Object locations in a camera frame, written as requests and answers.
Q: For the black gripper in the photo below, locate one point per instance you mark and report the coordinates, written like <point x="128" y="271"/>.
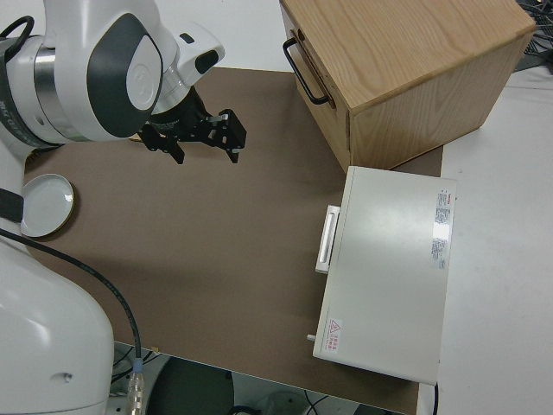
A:
<point x="181" y="121"/>

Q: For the gray round plate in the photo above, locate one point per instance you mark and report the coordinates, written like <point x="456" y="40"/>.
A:
<point x="45" y="207"/>

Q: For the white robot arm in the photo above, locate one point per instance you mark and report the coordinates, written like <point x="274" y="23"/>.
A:
<point x="65" y="346"/>

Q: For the brown table mat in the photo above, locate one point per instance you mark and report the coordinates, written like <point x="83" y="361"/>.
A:
<point x="194" y="242"/>

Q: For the wooden cabinet drawer front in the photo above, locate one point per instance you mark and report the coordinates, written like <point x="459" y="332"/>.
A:
<point x="328" y="125"/>

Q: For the light wooden cabinet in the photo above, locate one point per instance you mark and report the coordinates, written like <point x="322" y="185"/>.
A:
<point x="410" y="65"/>

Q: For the white toaster oven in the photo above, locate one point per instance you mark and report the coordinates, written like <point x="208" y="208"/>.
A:
<point x="389" y="276"/>

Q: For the black round floor base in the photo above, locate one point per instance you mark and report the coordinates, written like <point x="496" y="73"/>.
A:
<point x="190" y="389"/>

